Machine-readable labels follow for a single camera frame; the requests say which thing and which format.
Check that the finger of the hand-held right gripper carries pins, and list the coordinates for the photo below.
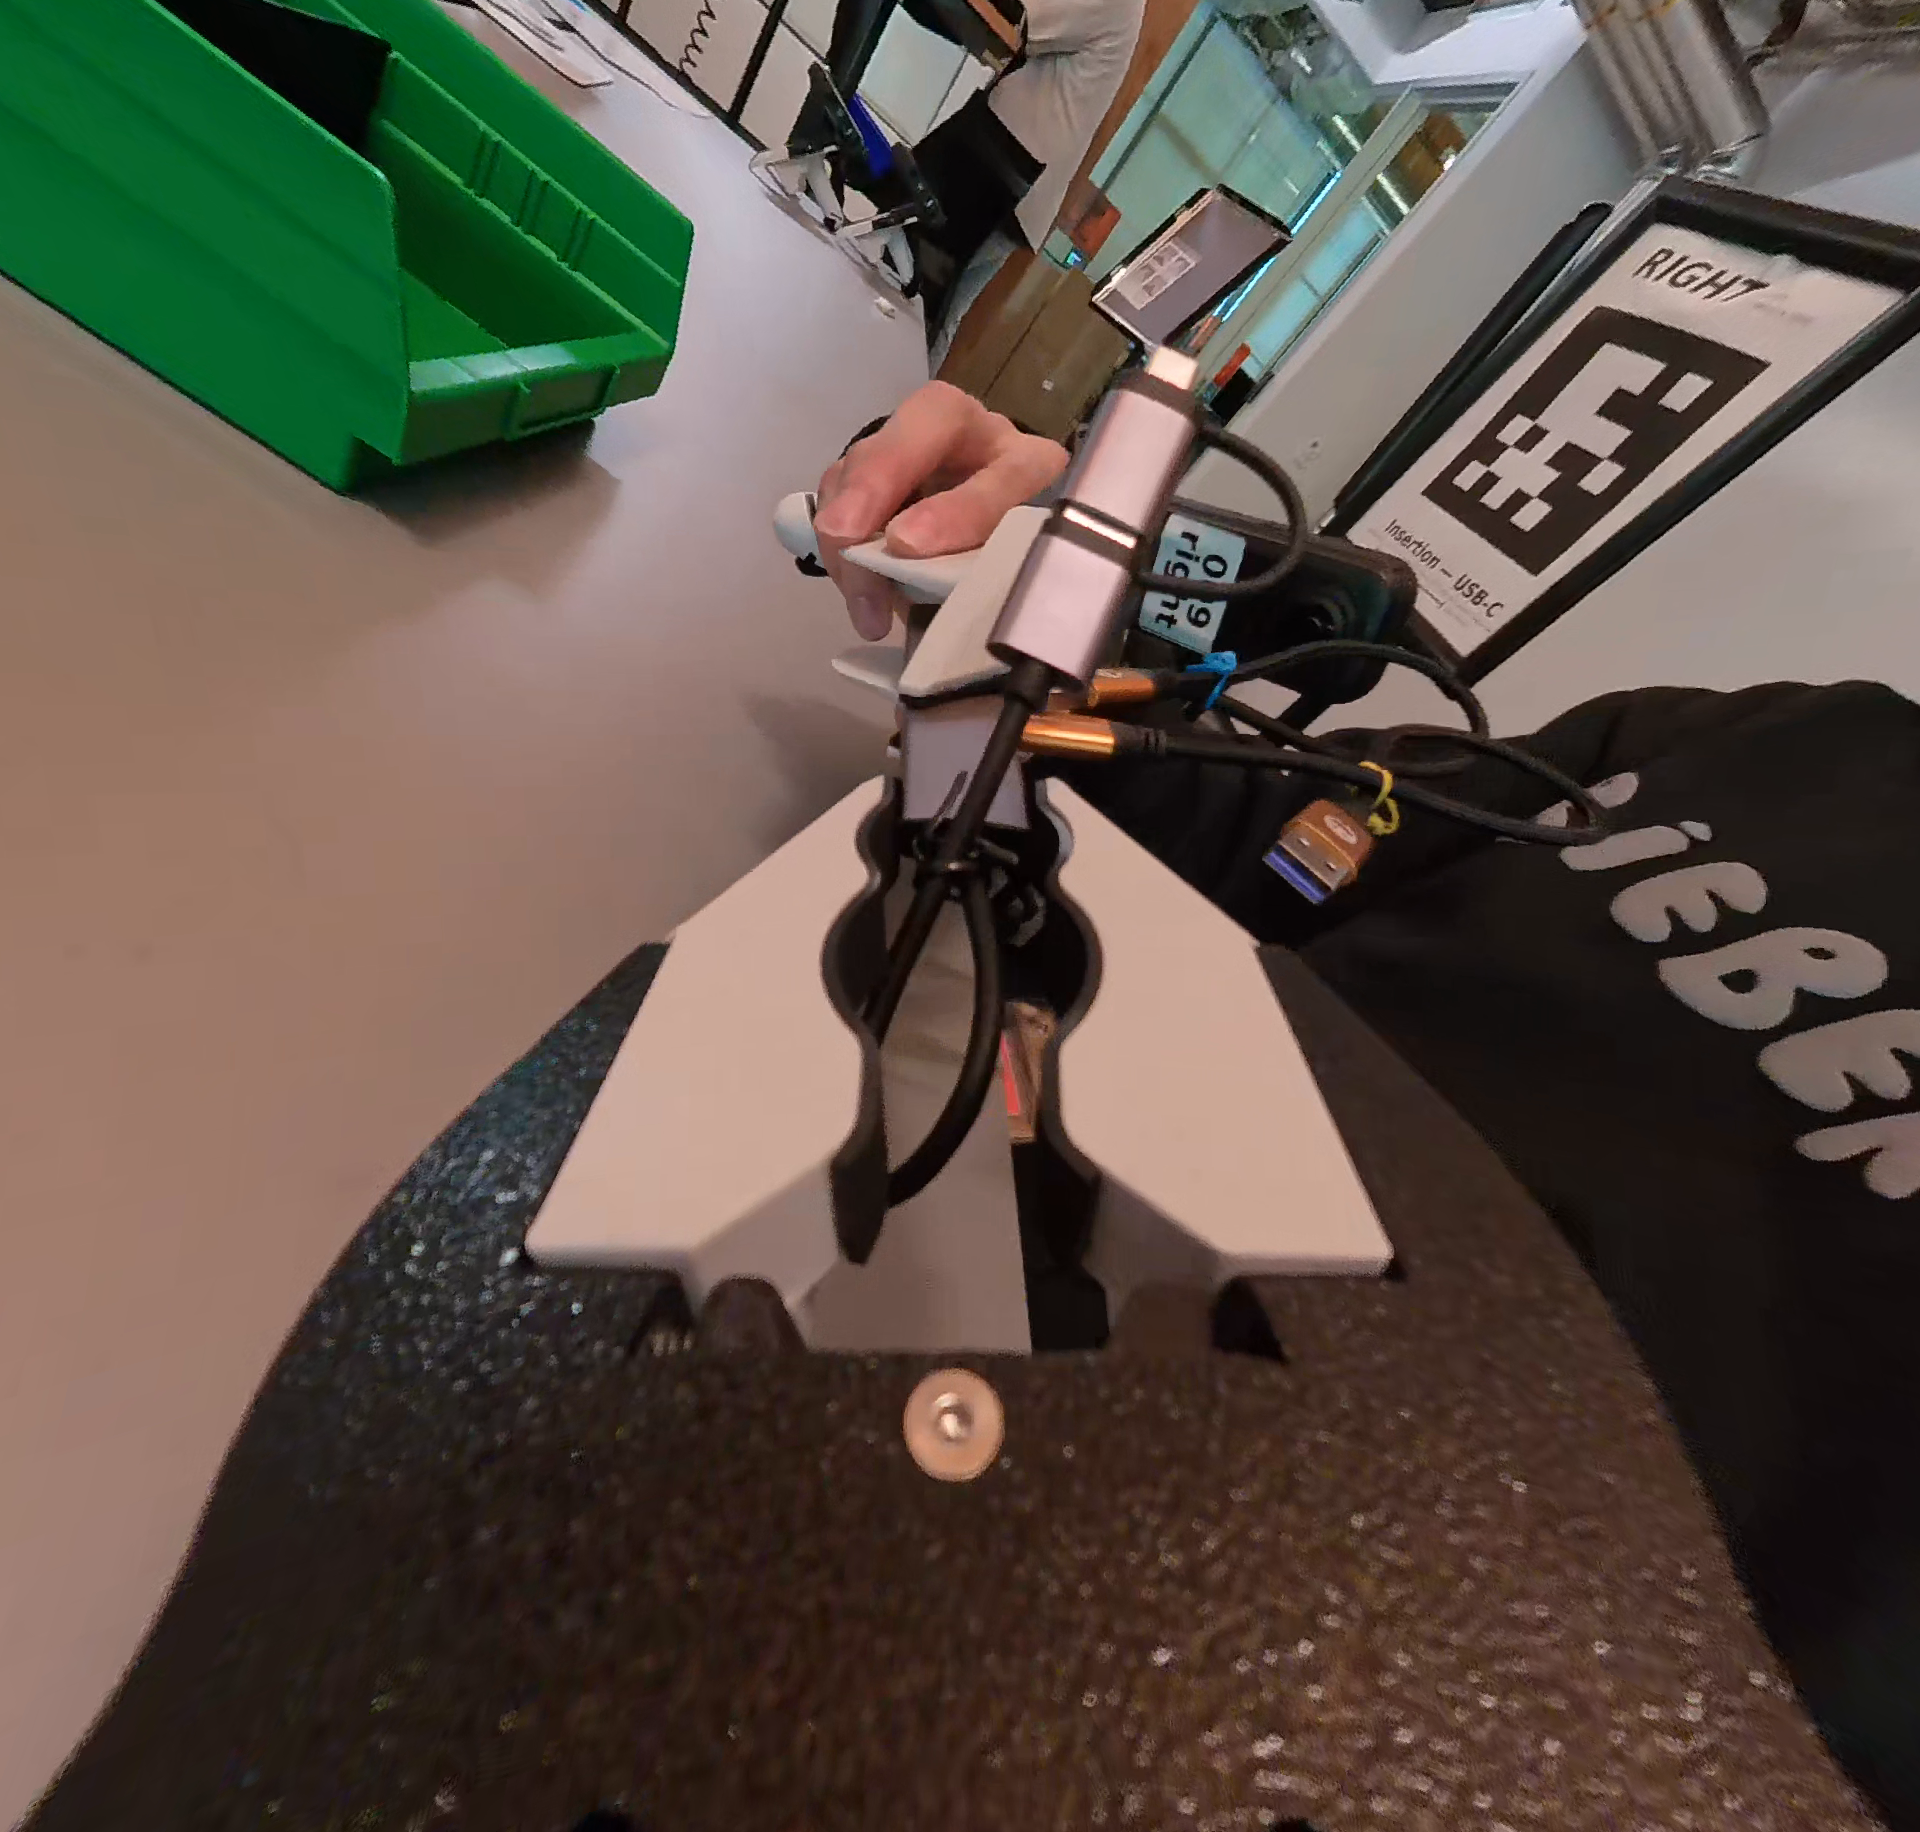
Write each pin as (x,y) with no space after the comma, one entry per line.
(961,633)

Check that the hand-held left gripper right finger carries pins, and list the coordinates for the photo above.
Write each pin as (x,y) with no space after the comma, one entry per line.
(1217,1113)

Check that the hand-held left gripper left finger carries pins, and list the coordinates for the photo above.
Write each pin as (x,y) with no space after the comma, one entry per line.
(721,1113)

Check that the green plastic bin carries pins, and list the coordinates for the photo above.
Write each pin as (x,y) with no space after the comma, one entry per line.
(227,212)

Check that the person's right hand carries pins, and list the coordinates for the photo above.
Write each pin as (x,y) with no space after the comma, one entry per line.
(946,452)

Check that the cardboard box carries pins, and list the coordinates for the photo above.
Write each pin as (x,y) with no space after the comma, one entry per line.
(1021,347)

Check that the grey hanging card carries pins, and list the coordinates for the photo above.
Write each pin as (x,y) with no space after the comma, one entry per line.
(1186,264)

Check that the silver ventilation ducts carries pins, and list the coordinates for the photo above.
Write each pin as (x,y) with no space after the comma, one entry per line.
(1651,32)

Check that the black bin divider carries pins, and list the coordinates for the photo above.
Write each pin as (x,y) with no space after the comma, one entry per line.
(257,48)

